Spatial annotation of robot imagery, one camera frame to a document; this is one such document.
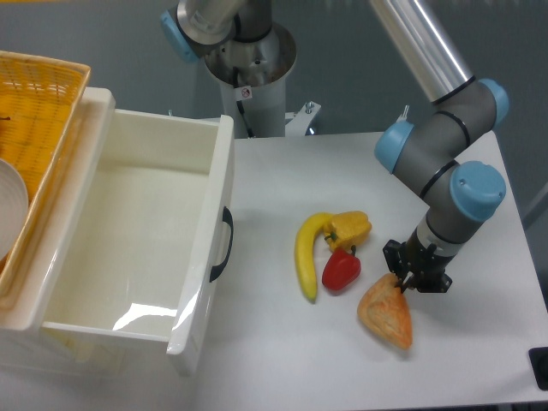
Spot white drawer cabinet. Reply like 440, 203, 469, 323
1, 87, 117, 373

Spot black object at table edge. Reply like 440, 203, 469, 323
528, 347, 548, 391

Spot triangle golden bread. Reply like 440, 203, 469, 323
357, 273, 413, 350

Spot white open drawer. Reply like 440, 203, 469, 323
43, 110, 234, 376

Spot red bell pepper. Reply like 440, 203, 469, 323
322, 245, 361, 292

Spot white plate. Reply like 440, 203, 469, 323
1, 160, 28, 259

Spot yellow woven basket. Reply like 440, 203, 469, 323
1, 51, 91, 297

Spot black drawer handle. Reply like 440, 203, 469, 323
209, 206, 235, 283

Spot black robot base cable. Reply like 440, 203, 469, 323
231, 67, 257, 140

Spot yellow bell pepper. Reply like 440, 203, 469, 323
323, 211, 372, 252

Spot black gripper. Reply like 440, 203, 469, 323
383, 229, 456, 294

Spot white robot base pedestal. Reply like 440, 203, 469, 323
205, 23, 321, 139

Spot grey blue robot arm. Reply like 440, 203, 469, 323
160, 1, 509, 293

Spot yellow banana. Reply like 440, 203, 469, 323
294, 212, 333, 304

